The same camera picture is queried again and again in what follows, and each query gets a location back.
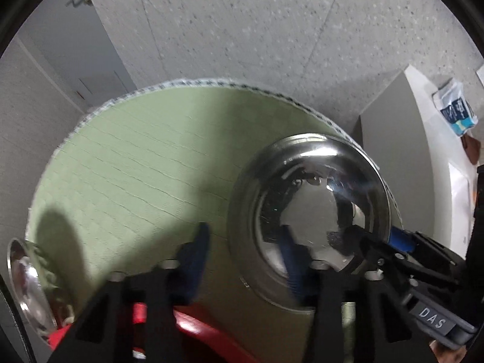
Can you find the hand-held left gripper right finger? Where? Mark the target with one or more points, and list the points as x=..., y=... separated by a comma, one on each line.
x=292, y=272

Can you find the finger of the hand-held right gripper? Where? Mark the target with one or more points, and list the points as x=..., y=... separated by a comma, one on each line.
x=401, y=240
x=378, y=251

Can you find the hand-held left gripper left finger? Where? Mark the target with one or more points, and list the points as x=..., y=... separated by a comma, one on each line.
x=196, y=262

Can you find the large stainless steel bowl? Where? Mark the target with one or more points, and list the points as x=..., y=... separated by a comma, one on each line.
x=302, y=196

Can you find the red plastic rack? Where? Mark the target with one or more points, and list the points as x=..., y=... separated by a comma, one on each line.
x=204, y=332

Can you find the dark cloth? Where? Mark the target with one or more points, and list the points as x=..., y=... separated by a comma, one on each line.
x=477, y=215

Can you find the white grey cabinet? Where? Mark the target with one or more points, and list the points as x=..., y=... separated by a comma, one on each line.
x=397, y=151

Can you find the brown object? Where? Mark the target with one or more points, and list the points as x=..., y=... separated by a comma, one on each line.
x=472, y=149

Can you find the green woven table mat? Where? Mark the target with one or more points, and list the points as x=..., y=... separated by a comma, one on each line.
x=132, y=158

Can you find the blue white plastic packet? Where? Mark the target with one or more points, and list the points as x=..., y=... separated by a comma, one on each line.
x=455, y=107

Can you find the small stainless steel bowl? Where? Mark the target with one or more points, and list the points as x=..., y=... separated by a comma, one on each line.
x=30, y=291

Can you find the grey door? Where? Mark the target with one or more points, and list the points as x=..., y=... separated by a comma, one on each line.
x=83, y=56

